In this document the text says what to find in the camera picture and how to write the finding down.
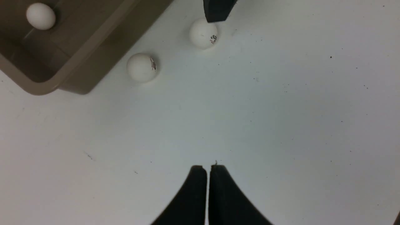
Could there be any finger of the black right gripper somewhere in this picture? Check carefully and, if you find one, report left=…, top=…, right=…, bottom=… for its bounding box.
left=203, top=0, right=237, bottom=23

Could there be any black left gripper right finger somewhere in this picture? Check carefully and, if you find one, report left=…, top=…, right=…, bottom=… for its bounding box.
left=208, top=165, right=271, bottom=225

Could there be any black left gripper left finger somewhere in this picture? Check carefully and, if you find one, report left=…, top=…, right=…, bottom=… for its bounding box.
left=152, top=166, right=207, bottom=225

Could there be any white ping-pong ball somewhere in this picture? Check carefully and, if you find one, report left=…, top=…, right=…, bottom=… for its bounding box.
left=126, top=53, right=158, bottom=83
left=189, top=18, right=218, bottom=50
left=26, top=2, right=56, bottom=30

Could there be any tan plastic bin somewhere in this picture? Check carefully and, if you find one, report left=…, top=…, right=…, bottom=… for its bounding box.
left=0, top=0, right=171, bottom=95

